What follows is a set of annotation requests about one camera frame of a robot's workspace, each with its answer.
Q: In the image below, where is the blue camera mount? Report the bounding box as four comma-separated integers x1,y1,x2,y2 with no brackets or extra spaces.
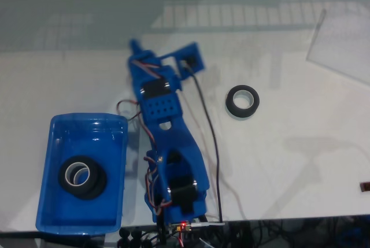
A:
161,42,206,80

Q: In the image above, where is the controller board with red light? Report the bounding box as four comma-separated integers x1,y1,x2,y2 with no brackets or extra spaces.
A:
170,221,194,234

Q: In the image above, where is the clear plastic sheet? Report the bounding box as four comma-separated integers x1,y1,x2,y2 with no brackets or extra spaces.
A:
306,8,370,86

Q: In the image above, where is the black tape roll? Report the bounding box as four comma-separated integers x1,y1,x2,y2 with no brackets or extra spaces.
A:
59,155,99,193
72,166,108,202
225,84,260,121

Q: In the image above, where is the blue plastic bin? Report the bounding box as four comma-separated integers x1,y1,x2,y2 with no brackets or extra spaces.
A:
35,112,130,236

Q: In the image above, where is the black camera cable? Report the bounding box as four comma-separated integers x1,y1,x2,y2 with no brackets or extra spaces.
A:
184,62,226,228

